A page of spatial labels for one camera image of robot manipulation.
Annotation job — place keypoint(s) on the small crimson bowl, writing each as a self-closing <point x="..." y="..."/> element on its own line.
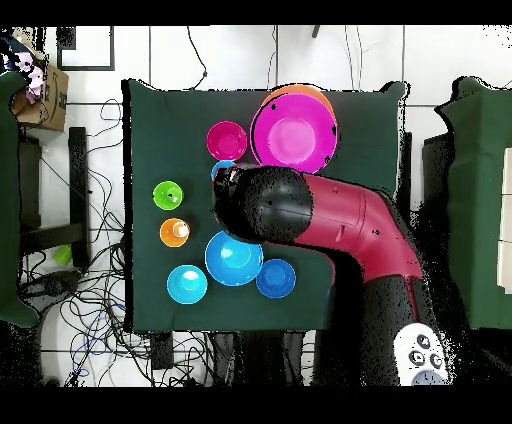
<point x="226" y="140"/>

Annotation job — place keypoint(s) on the pink cloth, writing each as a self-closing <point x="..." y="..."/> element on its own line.
<point x="35" y="80"/>

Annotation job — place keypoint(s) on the dark green table cloth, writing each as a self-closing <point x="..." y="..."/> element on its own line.
<point x="180" y="120"/>

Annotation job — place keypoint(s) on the green cup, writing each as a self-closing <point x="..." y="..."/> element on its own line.
<point x="168" y="195"/>

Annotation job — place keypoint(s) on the medium blue bowl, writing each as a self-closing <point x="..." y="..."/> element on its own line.
<point x="232" y="264"/>

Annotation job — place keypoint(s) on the large orange bowl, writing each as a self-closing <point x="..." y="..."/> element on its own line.
<point x="308" y="90"/>

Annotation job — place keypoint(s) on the orange cup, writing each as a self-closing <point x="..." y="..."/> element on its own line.
<point x="170" y="234"/>

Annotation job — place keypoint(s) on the small light blue bowl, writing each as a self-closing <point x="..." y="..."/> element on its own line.
<point x="186" y="284"/>

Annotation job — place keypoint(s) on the cardboard box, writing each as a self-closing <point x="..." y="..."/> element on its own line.
<point x="54" y="104"/>

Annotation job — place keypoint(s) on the large magenta bowl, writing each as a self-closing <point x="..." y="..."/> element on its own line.
<point x="294" y="136"/>

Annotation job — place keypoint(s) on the blue cup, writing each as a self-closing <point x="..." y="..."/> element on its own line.
<point x="220" y="166"/>

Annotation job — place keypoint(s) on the white box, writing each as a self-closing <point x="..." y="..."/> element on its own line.
<point x="506" y="220"/>

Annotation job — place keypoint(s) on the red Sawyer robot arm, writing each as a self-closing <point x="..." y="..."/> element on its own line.
<point x="340" y="216"/>

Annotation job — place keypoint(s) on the small green plastic object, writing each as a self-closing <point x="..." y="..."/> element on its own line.
<point x="63" y="254"/>

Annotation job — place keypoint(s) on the small dark blue bowl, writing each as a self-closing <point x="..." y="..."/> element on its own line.
<point x="276" y="278"/>

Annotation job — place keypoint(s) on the black stand base with knob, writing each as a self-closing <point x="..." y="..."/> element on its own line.
<point x="52" y="286"/>

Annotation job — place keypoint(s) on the black square frame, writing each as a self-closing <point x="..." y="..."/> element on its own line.
<point x="59" y="48"/>

